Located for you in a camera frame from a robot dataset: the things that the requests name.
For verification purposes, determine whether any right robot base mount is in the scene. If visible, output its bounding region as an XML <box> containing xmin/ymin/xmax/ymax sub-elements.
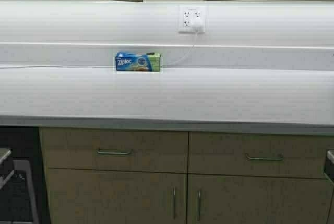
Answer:
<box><xmin>324</xmin><ymin>149</ymin><xmax>334</xmax><ymax>183</ymax></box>

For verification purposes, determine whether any drawer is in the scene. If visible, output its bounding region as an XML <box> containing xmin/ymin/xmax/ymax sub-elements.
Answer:
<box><xmin>40</xmin><ymin>128</ymin><xmax>188</xmax><ymax>173</ymax></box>
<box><xmin>188</xmin><ymin>132</ymin><xmax>333</xmax><ymax>179</ymax></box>

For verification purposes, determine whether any right lower drawer front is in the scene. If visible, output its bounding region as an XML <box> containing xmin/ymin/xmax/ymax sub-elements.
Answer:
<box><xmin>188</xmin><ymin>132</ymin><xmax>333</xmax><ymax>179</ymax></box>

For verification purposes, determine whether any white wall outlet plate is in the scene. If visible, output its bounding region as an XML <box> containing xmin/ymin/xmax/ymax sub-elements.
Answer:
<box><xmin>178</xmin><ymin>5</ymin><xmax>206</xmax><ymax>34</ymax></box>

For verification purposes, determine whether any blue green Ziploc box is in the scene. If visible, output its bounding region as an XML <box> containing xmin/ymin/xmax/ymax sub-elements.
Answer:
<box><xmin>115</xmin><ymin>52</ymin><xmax>162</xmax><ymax>72</ymax></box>

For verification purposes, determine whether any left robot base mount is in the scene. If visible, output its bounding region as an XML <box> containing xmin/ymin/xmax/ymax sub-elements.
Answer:
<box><xmin>0</xmin><ymin>148</ymin><xmax>15</xmax><ymax>189</ymax></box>

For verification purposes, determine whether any white plug adapter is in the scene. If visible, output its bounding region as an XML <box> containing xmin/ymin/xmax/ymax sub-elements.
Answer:
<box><xmin>193</xmin><ymin>25</ymin><xmax>205</xmax><ymax>33</ymax></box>

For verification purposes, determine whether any white power cable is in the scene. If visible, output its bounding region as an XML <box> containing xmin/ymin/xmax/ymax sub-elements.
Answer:
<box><xmin>0</xmin><ymin>32</ymin><xmax>197</xmax><ymax>69</ymax></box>

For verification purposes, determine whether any left lower drawer front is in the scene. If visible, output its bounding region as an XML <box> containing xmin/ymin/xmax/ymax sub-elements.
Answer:
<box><xmin>40</xmin><ymin>128</ymin><xmax>188</xmax><ymax>173</ymax></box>

